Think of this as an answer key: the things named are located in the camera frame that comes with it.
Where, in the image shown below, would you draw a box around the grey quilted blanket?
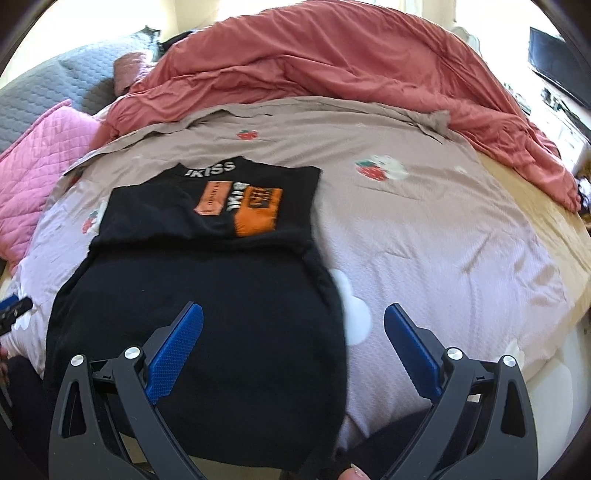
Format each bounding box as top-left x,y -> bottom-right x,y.
0,30 -> 160,153

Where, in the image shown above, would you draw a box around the yellow bed sheet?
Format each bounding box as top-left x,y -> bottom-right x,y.
475,152 -> 591,319

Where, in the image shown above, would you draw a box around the black sweater with orange cuffs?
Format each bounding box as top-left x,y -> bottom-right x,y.
44,157 -> 349,467

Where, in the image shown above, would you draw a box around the pink floral pillow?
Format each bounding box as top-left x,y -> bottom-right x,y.
113,52 -> 155,95

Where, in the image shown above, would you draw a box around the pink quilted blanket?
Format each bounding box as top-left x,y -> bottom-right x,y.
0,99 -> 100,273

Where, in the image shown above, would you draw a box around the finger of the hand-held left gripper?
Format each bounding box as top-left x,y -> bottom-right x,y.
0,295 -> 34,326

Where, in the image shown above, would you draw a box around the strawberry printed blanket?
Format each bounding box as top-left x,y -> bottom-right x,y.
18,95 -> 575,457

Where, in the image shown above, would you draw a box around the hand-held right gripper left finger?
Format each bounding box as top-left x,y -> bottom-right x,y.
48,302 -> 208,480

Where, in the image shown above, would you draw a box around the salmon red duvet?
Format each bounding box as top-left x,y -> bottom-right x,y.
90,14 -> 583,213

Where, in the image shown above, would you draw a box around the dark flat screen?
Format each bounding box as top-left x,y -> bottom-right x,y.
527,27 -> 591,104

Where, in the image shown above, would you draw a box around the dark cloth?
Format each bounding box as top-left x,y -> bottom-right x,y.
154,30 -> 199,54

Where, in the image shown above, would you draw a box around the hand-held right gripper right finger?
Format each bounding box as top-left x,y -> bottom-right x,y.
384,303 -> 539,480

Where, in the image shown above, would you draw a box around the white cabinet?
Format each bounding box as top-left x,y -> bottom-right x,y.
503,69 -> 591,181

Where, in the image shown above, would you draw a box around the person's dark pants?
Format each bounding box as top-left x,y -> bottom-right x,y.
337,406 -> 467,480

